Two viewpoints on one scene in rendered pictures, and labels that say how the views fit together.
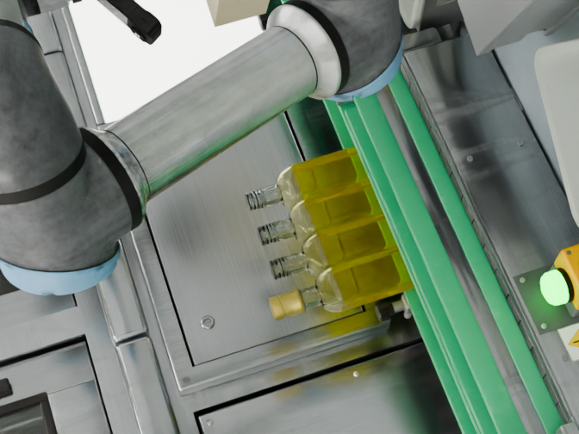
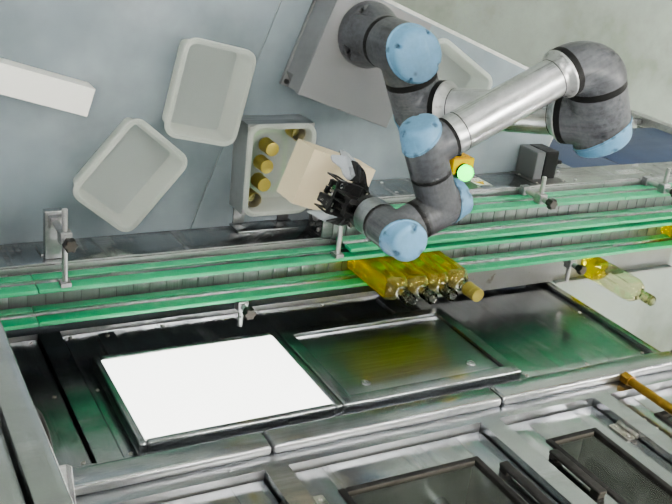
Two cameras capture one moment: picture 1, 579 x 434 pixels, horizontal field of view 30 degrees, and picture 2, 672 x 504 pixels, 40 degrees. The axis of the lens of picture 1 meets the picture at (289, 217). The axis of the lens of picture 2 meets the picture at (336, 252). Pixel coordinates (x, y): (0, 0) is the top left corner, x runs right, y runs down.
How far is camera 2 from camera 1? 2.36 m
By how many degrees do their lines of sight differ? 74
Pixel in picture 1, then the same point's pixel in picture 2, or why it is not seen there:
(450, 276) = not seen: hidden behind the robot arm
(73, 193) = not seen: hidden behind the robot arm
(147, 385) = (523, 384)
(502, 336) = (484, 201)
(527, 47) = (350, 146)
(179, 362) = (503, 370)
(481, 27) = (387, 107)
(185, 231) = (409, 371)
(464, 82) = not seen: hidden behind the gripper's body
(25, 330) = (511, 443)
